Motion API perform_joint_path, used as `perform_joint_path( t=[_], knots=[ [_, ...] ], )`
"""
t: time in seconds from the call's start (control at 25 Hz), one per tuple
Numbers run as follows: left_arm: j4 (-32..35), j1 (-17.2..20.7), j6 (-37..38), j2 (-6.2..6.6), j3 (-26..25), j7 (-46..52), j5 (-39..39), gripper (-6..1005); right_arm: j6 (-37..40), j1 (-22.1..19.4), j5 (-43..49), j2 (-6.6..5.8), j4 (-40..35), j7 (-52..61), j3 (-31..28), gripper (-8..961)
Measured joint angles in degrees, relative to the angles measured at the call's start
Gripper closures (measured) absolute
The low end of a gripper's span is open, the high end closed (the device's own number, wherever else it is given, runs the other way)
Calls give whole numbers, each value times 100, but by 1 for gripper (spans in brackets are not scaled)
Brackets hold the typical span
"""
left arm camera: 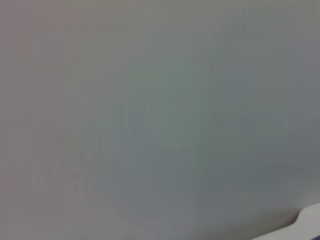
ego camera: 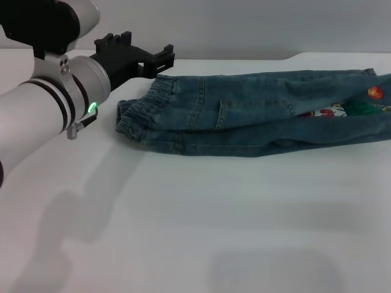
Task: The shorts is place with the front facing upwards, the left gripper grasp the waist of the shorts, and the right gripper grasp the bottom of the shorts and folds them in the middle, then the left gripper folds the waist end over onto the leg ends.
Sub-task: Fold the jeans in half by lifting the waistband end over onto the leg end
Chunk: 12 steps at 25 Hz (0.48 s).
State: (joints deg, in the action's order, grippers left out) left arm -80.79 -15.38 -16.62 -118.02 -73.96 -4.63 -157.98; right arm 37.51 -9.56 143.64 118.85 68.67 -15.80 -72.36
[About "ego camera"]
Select blue denim shorts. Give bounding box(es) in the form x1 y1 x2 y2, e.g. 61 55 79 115
115 67 391 158

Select left wrist camera housing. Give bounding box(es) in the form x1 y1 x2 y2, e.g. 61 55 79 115
0 0 101 59

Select left arm connector cable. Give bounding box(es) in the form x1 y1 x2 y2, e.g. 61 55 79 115
66 109 99 140

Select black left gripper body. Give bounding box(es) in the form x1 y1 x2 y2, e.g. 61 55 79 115
90 43 157 92

